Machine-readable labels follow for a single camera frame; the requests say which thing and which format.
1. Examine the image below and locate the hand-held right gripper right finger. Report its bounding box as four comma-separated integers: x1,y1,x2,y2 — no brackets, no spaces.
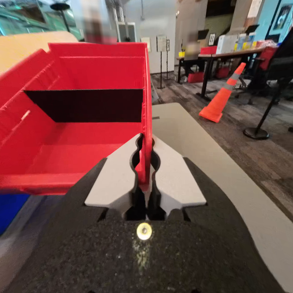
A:
148,135,207,220

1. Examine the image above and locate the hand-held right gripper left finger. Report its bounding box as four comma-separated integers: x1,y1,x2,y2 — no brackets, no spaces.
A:
84,133,147,220

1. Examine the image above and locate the blue plastic bin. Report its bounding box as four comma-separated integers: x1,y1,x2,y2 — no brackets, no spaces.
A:
0,194,31,236

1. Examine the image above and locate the red plastic bin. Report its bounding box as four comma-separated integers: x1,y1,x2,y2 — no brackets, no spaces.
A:
0,42,153,195

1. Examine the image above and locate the grey desk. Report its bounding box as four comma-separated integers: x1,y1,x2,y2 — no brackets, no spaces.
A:
0,103,293,293

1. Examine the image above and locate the orange traffic cone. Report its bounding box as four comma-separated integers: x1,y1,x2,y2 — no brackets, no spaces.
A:
199,62,247,123

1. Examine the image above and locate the wooden background table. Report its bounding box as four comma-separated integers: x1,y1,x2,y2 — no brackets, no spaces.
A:
176,46,278,101

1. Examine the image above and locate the black sign stand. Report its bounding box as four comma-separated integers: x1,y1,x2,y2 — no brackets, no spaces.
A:
156,35,172,90

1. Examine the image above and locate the black office chair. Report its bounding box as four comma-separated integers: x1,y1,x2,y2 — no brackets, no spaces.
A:
238,27,293,106

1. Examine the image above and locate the wooden book stand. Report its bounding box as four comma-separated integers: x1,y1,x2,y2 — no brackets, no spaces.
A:
0,31,80,74

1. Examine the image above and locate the black stanchion post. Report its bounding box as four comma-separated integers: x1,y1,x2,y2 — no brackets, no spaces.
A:
243,76,293,140

